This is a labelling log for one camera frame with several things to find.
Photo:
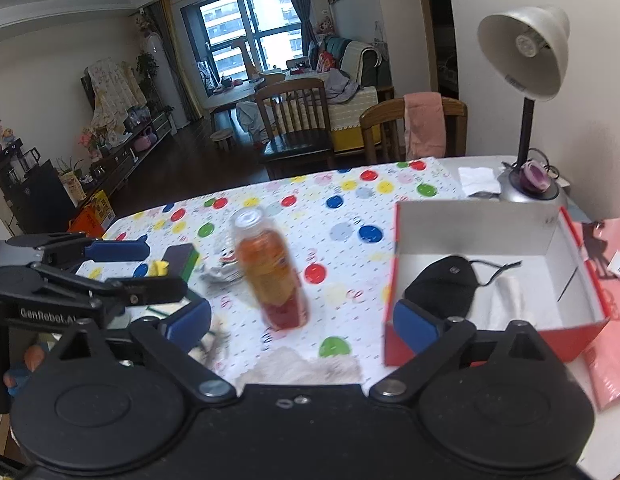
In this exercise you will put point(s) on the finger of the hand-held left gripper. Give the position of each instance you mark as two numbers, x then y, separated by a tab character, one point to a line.
120	251
140	291

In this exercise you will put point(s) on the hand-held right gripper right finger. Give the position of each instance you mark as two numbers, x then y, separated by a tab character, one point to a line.
415	325

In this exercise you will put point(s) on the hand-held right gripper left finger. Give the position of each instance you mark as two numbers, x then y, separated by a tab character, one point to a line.
187	324

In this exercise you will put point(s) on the yellow cloth piece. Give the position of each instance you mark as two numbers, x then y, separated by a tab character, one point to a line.
160	267

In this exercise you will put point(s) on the purple green sponge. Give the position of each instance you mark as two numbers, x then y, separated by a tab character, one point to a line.
180	257

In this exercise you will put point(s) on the orange drink bottle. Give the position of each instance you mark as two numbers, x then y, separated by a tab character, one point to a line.
270	270

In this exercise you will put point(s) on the red cardboard box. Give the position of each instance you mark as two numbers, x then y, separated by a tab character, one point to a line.
490	230

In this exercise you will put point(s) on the person's left hand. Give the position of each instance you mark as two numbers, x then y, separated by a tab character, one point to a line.
34	357

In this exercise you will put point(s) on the orange bag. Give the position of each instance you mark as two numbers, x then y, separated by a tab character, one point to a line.
85	221

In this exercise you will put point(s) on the yellow carton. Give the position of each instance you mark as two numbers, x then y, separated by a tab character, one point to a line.
102	205

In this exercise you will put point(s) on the black face mask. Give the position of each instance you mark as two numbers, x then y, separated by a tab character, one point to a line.
445	280

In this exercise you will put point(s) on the black coffee machine cabinet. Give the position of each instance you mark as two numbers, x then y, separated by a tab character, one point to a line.
30	190

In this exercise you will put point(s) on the pink flowers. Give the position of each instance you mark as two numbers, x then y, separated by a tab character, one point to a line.
89	141

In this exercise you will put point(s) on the dark tv cabinet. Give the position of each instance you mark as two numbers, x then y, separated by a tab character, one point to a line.
135	137

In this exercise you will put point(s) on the beige fluffy cloth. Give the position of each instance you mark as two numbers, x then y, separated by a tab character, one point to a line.
300	366

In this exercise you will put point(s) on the balloon print tablecloth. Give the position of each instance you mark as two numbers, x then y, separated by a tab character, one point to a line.
340	200

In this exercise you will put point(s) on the small wooden stool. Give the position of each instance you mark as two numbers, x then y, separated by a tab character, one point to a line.
222	137

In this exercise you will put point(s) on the white tissue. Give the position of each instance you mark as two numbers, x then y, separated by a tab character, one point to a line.
477	180

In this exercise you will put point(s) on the floral blanket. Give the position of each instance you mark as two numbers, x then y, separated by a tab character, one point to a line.
112	92

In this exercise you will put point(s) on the white standing air conditioner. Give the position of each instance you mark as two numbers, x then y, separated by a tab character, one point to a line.
157	77

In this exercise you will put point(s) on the white plastic bag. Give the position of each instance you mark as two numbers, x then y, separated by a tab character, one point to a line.
247	112

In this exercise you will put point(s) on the green potted plant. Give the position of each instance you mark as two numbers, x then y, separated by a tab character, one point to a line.
147	62

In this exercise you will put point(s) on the purple round object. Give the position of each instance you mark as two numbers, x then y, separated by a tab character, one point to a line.
535	176

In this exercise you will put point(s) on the round white table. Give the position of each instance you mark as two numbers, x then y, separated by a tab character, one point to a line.
235	94

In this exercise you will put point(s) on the grey yellow curtain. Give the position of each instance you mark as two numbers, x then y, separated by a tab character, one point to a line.
172	60

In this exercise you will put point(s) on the pink plastic bag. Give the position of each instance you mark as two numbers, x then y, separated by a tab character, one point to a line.
610	360

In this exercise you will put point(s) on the pink towel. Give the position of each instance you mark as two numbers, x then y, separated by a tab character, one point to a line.
425	125

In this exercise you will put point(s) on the wooden slatted chair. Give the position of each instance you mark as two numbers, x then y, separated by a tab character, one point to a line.
295	120

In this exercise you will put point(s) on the sofa with yellow beige cover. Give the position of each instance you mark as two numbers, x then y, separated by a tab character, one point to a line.
352	110

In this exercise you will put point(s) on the grey clothes pile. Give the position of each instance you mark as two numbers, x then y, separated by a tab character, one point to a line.
340	87

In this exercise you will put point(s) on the large window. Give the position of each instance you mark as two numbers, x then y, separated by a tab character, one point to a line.
245	25

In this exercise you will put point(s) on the green sofa with throw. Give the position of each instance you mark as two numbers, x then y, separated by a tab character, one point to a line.
352	55

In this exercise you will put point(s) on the white desk lamp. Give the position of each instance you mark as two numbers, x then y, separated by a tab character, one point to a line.
527	50

